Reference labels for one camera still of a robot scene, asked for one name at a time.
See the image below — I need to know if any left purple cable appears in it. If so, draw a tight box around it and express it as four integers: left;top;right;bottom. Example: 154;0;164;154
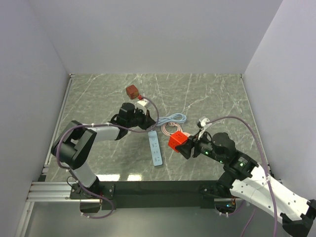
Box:
56;96;160;220

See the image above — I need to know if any pink coiled power cable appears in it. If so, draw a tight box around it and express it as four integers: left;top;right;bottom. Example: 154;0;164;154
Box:
160;120;184;137

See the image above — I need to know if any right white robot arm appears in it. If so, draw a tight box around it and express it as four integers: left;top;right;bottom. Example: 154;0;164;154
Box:
168;131;316;237

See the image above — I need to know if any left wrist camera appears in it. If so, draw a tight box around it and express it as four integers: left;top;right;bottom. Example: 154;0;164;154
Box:
136;95;150;114

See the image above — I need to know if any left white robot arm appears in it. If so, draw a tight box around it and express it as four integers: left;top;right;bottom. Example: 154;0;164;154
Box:
51;97;158;198

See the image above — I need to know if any black base beam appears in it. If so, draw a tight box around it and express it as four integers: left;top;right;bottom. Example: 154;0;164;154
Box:
69;180;235;211

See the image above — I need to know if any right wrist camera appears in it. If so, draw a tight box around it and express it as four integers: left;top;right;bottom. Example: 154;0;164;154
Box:
197;116;212;140

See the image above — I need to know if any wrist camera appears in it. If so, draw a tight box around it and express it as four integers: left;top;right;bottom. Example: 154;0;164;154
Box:
136;95;150;114
197;116;212;140

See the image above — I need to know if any blue power strip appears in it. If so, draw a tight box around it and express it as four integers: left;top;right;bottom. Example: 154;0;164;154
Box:
148;131;163;166

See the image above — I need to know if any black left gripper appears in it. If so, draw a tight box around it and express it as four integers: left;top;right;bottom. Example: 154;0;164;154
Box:
127;107;156;130

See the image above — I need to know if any dark red cube adapter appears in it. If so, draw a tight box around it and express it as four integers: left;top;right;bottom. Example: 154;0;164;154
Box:
125;84;139;99

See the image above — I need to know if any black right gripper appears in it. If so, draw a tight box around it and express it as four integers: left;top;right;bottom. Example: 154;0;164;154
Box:
175;129;226;163

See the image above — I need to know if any red cube socket adapter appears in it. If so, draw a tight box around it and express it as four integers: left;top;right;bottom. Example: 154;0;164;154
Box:
168;131;188;153

